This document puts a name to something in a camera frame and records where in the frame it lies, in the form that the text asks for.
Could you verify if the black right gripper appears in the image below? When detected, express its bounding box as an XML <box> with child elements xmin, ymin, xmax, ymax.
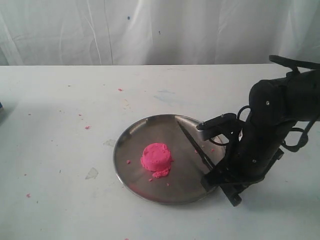
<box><xmin>201</xmin><ymin>79</ymin><xmax>297</xmax><ymax>207</ymax></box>

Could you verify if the black kitchen knife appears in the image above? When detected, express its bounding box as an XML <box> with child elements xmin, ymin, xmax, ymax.
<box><xmin>177</xmin><ymin>121</ymin><xmax>216</xmax><ymax>171</ymax></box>

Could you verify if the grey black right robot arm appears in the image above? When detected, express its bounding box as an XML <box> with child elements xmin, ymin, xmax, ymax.
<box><xmin>197</xmin><ymin>55</ymin><xmax>320</xmax><ymax>206</ymax></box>

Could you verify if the round steel plate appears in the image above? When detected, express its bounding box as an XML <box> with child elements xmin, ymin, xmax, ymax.
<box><xmin>113</xmin><ymin>114</ymin><xmax>225</xmax><ymax>205</ymax></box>

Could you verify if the white backdrop sheet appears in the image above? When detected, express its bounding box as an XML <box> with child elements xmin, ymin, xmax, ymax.
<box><xmin>0</xmin><ymin>0</ymin><xmax>320</xmax><ymax>66</ymax></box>

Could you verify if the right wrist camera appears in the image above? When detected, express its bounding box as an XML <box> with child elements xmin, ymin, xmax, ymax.
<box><xmin>196</xmin><ymin>113</ymin><xmax>238</xmax><ymax>141</ymax></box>

